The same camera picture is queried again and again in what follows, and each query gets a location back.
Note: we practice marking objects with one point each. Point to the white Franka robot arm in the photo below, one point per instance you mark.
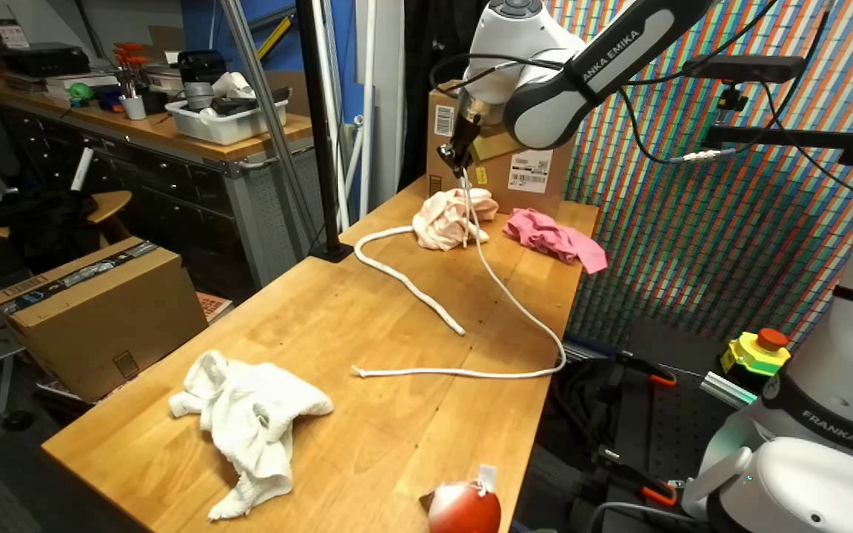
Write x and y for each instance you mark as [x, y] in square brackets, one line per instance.
[842, 393]

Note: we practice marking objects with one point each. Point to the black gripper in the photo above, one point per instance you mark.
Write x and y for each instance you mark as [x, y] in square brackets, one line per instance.
[469, 125]

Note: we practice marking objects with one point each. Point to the large cardboard box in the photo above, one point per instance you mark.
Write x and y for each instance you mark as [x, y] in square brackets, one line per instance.
[103, 313]

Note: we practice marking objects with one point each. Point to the black bag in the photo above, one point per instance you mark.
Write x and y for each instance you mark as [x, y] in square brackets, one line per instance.
[42, 232]

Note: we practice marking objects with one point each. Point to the white terry towel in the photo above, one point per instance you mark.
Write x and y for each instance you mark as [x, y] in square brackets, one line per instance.
[250, 416]

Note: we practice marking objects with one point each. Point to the black vertical pole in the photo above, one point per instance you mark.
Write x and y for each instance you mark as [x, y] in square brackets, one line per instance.
[318, 118]

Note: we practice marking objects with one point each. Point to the grey wooden top workbench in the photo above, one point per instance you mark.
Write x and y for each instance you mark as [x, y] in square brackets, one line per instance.
[199, 197]

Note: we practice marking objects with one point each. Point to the colourful patterned panel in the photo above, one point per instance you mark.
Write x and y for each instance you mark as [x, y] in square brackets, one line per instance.
[703, 247]

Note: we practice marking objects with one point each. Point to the black kettle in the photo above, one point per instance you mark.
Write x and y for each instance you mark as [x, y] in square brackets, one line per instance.
[199, 75]

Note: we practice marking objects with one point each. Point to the yellow red emergency stop button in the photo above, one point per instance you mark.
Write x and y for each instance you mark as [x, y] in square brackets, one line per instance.
[757, 356]

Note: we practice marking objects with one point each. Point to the white plastic bin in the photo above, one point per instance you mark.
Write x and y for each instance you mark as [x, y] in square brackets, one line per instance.
[224, 123]

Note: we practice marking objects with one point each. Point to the silver metal pole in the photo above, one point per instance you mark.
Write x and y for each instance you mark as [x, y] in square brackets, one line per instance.
[260, 106]

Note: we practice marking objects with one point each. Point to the pink cloth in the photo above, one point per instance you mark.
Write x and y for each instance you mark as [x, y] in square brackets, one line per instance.
[556, 237]

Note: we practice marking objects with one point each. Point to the cardboard box with white label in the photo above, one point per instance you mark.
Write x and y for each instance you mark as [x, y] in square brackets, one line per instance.
[497, 192]

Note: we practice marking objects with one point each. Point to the black stereo camera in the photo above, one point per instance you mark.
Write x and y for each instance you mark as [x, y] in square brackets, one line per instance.
[753, 66]

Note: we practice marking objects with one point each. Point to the orange white object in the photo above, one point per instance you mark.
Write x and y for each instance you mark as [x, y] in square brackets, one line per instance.
[464, 509]

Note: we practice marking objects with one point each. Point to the black hanging cloth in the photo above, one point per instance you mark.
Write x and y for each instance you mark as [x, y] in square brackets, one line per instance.
[427, 59]

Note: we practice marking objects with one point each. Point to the round wooden stool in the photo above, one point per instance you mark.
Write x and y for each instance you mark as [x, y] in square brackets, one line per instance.
[110, 204]

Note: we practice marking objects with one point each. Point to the black case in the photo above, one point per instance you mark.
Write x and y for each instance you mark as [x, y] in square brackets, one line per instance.
[47, 59]

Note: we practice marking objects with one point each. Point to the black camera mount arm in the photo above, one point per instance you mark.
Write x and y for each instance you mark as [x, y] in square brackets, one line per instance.
[783, 136]

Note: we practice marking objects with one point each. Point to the peach cloth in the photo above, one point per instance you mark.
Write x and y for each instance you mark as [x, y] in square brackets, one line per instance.
[445, 222]

